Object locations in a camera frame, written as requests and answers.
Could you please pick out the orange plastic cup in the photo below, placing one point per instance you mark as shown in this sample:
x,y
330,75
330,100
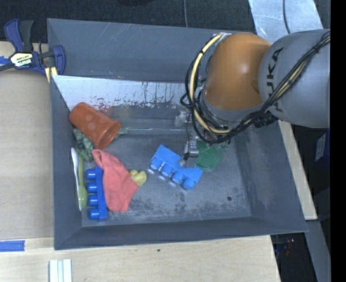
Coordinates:
x,y
93,123

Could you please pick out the red cloth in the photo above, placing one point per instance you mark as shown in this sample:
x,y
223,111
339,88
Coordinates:
x,y
117,184

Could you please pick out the grey metal bin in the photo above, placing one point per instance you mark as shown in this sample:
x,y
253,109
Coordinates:
x,y
149,54

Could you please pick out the yellow toy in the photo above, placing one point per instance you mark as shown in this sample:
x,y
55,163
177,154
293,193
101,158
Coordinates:
x,y
139,177

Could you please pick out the green plastic spoon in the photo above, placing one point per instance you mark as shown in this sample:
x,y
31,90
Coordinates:
x,y
82,195

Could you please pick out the blue studded toy block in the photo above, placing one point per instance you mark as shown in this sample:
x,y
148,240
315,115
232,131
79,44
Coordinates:
x,y
168,160
100,192

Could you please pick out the green toy animal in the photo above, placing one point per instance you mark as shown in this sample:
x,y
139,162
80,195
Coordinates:
x,y
86,150

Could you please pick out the green plastic cup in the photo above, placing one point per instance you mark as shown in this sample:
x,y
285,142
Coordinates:
x,y
209,157

